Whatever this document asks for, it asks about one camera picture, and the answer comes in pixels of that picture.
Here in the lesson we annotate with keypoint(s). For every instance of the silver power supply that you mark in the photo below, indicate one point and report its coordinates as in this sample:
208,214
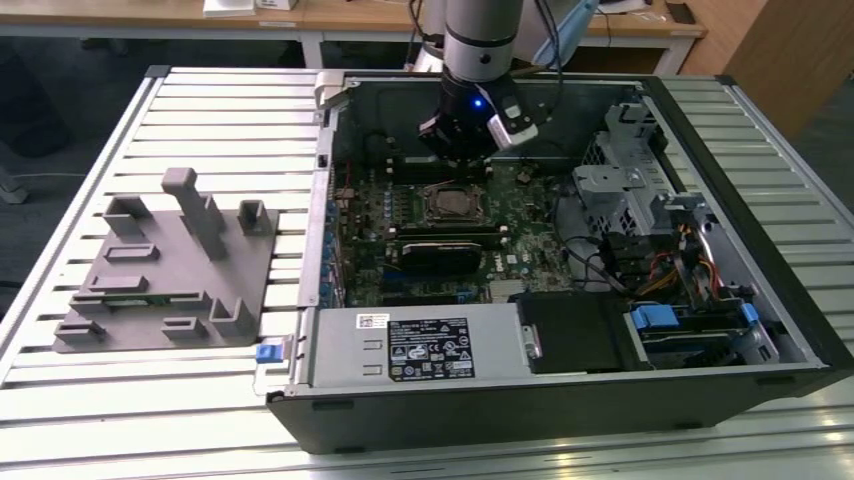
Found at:
340,350

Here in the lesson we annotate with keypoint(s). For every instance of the small white box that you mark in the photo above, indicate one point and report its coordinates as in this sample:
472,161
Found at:
276,4

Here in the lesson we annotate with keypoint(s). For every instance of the black expansion slot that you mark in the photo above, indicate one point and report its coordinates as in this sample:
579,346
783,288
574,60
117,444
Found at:
420,299

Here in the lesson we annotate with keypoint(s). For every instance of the black PC case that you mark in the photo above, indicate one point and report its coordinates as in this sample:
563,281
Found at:
467,415

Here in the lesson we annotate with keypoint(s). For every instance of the coin cell battery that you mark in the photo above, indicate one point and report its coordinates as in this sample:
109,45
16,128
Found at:
524,174

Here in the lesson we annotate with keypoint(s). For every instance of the grey parts rack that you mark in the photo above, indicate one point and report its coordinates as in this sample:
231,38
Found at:
173,300

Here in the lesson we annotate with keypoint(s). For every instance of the grey stand foot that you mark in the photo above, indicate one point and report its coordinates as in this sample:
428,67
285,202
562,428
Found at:
12,192

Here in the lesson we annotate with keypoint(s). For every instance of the CPU socket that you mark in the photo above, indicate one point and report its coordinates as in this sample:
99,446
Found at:
454,221

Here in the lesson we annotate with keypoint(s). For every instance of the blue case latch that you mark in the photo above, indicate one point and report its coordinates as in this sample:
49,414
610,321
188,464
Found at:
268,353

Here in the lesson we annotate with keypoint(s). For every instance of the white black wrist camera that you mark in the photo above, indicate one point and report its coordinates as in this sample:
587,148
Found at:
514,122

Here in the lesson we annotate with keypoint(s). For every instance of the thin metal locking lever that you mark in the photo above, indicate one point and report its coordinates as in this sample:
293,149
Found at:
446,186

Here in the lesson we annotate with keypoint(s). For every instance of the white cardboard box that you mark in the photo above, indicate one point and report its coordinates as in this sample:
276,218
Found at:
229,7

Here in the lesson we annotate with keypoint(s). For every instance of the green motherboard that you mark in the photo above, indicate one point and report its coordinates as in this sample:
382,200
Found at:
534,250

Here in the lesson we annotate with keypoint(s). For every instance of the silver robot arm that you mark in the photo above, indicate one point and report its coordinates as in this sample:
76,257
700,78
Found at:
476,40

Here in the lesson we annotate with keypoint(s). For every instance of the small silver heat sink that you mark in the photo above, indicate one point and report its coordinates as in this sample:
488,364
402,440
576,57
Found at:
507,291

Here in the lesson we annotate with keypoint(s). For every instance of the wooden desk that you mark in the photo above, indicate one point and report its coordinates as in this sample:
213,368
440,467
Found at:
654,30

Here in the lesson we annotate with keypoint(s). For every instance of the wooden cabinet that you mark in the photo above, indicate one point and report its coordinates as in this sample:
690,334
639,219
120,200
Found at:
787,60

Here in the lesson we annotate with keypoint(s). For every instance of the hard disk in blue carrier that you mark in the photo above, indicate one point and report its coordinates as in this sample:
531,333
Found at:
654,317

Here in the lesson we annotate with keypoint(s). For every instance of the black plastic drive cover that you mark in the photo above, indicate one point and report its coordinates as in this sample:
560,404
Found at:
574,335

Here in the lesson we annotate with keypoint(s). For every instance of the metal drive cage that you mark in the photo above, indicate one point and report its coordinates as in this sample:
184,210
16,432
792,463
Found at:
603,182

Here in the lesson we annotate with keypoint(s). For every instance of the green RAM stick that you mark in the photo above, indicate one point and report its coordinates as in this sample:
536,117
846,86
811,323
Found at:
160,300

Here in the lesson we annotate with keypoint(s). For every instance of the grey case hinge bracket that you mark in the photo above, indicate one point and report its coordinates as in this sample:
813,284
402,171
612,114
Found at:
328,85

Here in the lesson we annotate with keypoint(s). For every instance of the grey plastic bracket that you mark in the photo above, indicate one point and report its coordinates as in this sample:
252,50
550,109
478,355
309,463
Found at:
680,205

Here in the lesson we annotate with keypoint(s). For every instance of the black graphics card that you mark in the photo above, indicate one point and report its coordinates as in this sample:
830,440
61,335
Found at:
440,260

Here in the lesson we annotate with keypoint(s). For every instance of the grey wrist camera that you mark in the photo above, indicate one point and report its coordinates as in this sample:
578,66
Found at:
430,131

